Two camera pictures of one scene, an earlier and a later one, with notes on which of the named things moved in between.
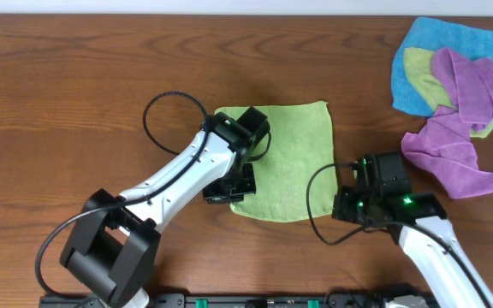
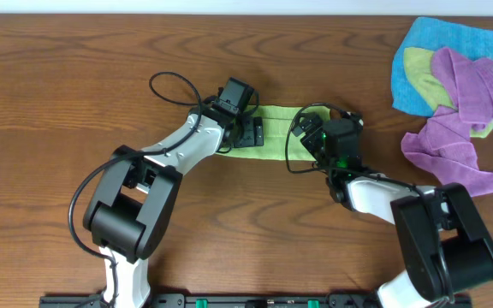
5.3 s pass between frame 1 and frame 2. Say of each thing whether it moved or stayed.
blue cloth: stayed
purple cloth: stayed
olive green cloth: stayed
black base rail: stayed
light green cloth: moved
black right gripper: moved
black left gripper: moved
